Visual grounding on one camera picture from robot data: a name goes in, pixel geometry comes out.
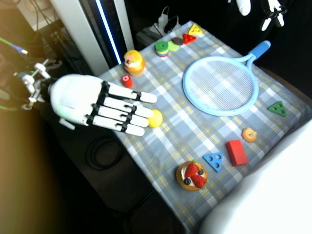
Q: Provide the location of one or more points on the red triangle block with holes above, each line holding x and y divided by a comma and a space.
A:
188, 39

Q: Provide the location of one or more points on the round toy biscuit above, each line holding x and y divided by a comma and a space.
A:
249, 134

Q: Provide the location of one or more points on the yellow pink toy cupcake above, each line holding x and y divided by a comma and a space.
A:
134, 64

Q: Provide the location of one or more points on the blue triangle block with holes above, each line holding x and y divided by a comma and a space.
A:
218, 165

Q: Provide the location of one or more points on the colourful stacked rings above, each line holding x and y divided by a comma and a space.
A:
161, 48

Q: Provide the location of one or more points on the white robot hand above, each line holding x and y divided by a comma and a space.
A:
73, 97
243, 7

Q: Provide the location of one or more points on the light green disc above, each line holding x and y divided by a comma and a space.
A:
173, 46

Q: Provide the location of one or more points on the large white blurred shell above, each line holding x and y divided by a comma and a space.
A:
268, 190

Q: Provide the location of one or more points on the white charger plug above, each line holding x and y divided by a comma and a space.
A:
162, 20

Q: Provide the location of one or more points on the red toy cylinder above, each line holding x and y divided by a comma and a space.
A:
127, 81

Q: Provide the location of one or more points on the white pillar with blue light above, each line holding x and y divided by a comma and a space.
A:
73, 26

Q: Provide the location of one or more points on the yellow triangle block with holes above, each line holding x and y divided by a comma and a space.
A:
195, 30

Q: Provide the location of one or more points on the green triangle block with holes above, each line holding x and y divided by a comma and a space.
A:
276, 109

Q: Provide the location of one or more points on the light blue toy racket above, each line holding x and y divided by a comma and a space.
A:
246, 61

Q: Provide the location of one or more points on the toy strawberry tart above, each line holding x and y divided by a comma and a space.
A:
192, 175

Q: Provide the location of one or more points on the blue plaid tablecloth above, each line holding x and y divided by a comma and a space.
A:
170, 139

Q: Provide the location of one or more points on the grey power strip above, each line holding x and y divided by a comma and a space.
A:
146, 36

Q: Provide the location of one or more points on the yellow ball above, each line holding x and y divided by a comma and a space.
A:
156, 119

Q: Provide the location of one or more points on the red rectangular block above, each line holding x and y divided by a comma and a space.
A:
237, 153

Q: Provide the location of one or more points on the brown disc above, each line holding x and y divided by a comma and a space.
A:
178, 41

